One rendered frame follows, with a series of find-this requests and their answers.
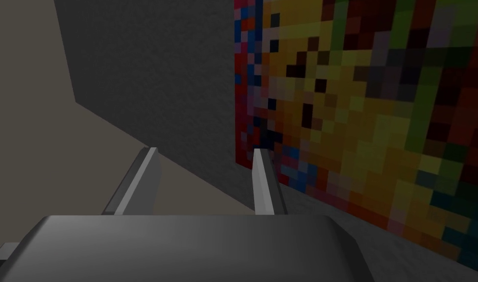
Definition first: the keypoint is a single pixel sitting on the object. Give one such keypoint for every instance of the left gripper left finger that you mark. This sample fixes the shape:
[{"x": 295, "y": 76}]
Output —
[{"x": 139, "y": 184}]

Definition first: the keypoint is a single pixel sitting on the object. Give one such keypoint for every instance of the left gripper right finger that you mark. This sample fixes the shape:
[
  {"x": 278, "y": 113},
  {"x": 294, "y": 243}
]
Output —
[{"x": 265, "y": 188}]

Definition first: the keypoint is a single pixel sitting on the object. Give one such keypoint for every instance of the multicoloured pixelated wall picture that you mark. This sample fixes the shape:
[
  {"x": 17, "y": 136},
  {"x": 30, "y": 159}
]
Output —
[{"x": 364, "y": 117}]

